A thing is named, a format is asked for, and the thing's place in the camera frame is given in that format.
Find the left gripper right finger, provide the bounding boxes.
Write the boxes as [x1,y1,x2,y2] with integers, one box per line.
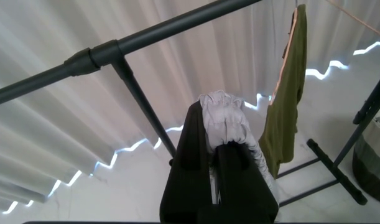
[213,141,279,223]

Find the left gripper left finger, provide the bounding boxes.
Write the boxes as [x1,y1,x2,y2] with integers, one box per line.
[159,100,215,223]

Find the pale grey shorts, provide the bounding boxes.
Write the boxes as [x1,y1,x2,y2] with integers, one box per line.
[198,90,280,208]

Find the green long-sleeved shirt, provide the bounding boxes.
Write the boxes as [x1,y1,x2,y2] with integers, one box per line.
[258,3,308,180]

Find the pink clothes hanger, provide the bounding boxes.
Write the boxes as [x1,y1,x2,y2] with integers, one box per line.
[269,5,299,106]
[323,0,380,41]

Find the white laundry basket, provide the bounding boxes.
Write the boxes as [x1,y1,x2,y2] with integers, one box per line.
[351,116,380,207]

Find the black clothes rack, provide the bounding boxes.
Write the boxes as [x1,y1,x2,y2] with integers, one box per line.
[0,0,380,208]

